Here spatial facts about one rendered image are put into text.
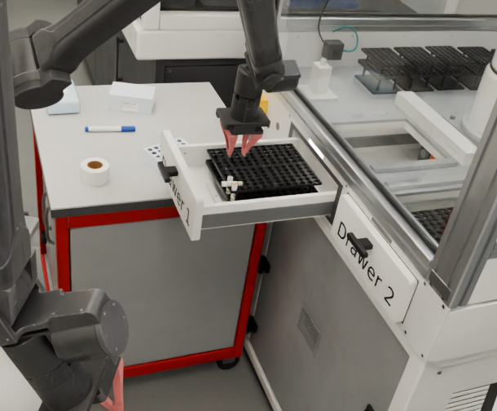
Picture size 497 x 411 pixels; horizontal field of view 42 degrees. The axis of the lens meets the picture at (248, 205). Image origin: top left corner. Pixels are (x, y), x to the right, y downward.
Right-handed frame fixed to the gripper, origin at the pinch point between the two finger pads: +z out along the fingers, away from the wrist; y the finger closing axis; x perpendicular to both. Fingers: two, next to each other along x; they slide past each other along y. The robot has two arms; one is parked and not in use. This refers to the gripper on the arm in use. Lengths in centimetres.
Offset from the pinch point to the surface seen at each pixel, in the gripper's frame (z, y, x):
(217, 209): 8.9, 5.4, 8.0
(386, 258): 4.1, -21.1, 32.7
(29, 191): 104, 35, -126
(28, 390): 100, 44, -21
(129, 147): 23.7, 14.2, -38.3
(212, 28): 10, -22, -85
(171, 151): 6.0, 11.3, -10.0
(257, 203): 8.3, -3.5, 7.9
